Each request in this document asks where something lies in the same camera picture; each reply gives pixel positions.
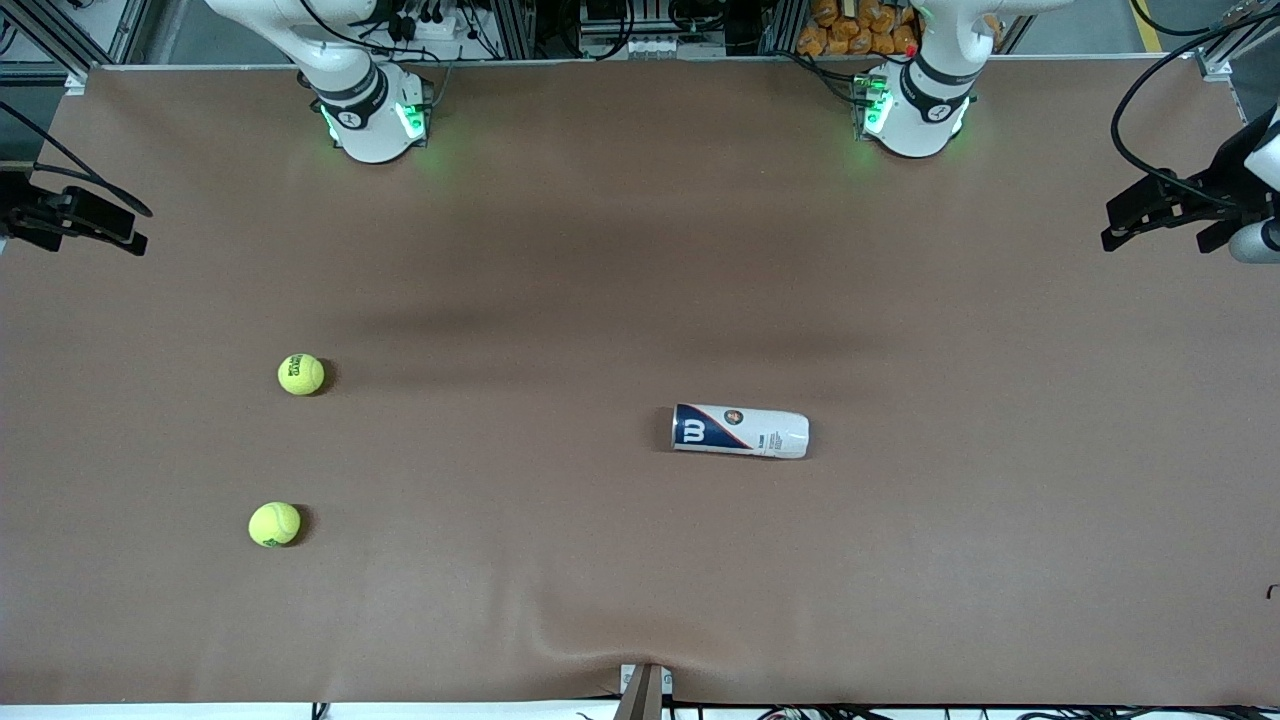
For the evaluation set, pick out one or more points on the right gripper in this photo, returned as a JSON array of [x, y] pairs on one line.
[[30, 213]]

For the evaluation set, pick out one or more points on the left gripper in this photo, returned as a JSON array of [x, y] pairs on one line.
[[1196, 198]]

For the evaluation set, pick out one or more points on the yellow tennis ball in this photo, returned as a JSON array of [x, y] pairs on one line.
[[274, 524], [301, 374]]

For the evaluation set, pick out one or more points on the white blue tennis ball can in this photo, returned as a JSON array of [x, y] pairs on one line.
[[745, 432]]

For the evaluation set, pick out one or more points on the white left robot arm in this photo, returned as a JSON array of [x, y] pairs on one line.
[[915, 125]]

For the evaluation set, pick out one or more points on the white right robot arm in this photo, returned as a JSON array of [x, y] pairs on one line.
[[370, 130]]

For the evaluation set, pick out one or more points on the bag of orange items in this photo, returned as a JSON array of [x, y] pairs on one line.
[[860, 30]]

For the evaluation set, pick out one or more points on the grey electronics rack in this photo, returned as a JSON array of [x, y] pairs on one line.
[[650, 45]]

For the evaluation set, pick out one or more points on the brown table mat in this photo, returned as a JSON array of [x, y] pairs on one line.
[[640, 560]]

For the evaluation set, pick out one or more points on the aluminium corner bracket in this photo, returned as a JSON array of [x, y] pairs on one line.
[[77, 82], [1215, 66]]

